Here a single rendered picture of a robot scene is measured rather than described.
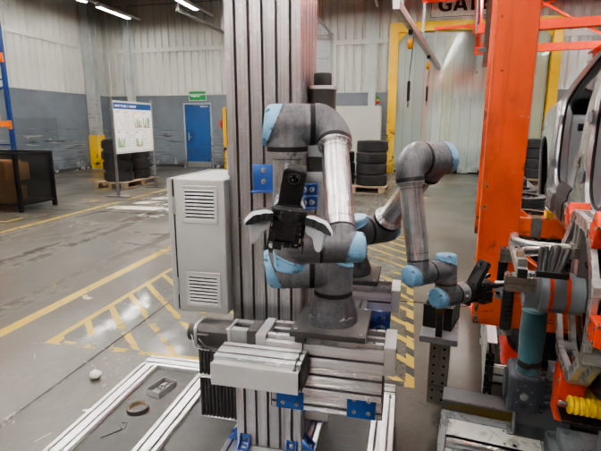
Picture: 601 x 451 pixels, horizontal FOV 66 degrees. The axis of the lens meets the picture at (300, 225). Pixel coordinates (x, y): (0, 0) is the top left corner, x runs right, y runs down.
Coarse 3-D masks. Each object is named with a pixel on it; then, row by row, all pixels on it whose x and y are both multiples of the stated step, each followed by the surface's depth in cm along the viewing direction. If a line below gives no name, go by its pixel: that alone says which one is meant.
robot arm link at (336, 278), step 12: (312, 264) 135; (324, 264) 135; (336, 264) 134; (348, 264) 136; (312, 276) 135; (324, 276) 135; (336, 276) 135; (348, 276) 137; (324, 288) 137; (336, 288) 136; (348, 288) 138
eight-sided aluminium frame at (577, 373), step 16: (592, 256) 134; (592, 272) 132; (592, 288) 130; (592, 304) 130; (560, 320) 175; (560, 336) 171; (560, 352) 166; (576, 352) 164; (592, 352) 133; (576, 368) 141; (592, 368) 140; (576, 384) 151
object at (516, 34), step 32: (512, 0) 182; (512, 32) 185; (512, 64) 187; (512, 96) 189; (512, 128) 191; (512, 160) 194; (512, 192) 196; (480, 224) 203; (512, 224) 198; (480, 256) 206; (480, 320) 211
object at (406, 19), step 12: (396, 0) 536; (432, 0) 772; (444, 0) 766; (456, 0) 764; (396, 12) 552; (408, 24) 621; (468, 24) 974; (420, 36) 731; (408, 48) 661; (432, 60) 967; (408, 84) 673; (408, 96) 676
